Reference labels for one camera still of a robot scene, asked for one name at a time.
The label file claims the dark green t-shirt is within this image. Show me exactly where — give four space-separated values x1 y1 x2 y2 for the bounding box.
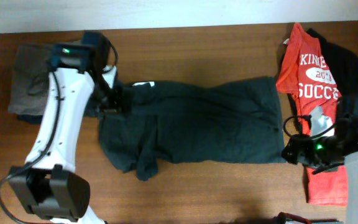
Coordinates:
98 77 284 181

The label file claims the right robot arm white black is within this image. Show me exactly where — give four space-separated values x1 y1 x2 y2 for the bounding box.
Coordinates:
282 95 358 223

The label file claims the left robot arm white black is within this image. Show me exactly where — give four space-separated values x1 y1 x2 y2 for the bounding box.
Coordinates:
0 31 124 223

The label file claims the red soccer t-shirt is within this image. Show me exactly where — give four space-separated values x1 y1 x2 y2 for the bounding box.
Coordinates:
276 23 348 207

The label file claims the black garment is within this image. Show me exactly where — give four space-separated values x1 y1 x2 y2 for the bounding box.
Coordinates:
306 28 358 95

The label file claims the navy folded garment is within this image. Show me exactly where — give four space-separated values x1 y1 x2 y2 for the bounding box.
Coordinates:
17 114 43 124

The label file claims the grey folded shirt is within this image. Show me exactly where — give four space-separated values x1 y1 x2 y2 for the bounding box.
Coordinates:
8 44 52 116

